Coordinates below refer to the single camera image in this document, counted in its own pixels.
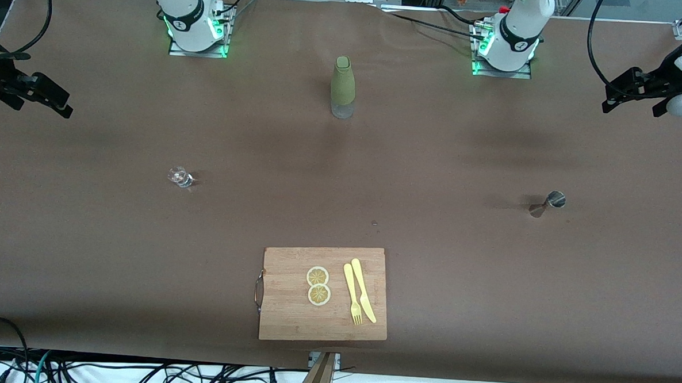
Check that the yellow plastic fork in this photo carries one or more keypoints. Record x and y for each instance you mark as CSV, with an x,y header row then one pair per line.
x,y
350,284

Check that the steel double jigger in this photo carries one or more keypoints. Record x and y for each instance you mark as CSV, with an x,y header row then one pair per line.
x,y
556,199

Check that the yellow plastic knife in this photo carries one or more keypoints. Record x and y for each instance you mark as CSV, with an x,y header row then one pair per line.
x,y
360,281

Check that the green sleeved glass bottle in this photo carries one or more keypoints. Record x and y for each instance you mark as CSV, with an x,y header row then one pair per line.
x,y
343,82

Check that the small metal bracket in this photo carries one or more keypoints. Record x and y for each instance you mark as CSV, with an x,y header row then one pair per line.
x,y
312,358

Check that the wooden cutting board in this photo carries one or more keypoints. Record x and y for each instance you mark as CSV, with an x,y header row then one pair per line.
x,y
289,316

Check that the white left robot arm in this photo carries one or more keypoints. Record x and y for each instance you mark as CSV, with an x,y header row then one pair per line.
x,y
521,26

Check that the lemon slice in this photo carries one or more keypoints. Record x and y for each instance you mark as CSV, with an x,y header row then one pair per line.
x,y
319,295
317,276

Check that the brown table cover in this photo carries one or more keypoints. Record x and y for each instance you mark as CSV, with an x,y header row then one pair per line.
x,y
143,234

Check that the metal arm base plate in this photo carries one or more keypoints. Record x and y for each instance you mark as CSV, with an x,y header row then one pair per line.
x,y
197,53
501,74

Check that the clear glass beaker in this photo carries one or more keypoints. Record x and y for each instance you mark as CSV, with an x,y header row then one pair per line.
x,y
179,177

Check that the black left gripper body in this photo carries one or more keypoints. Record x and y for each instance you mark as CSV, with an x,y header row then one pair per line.
x,y
660,82

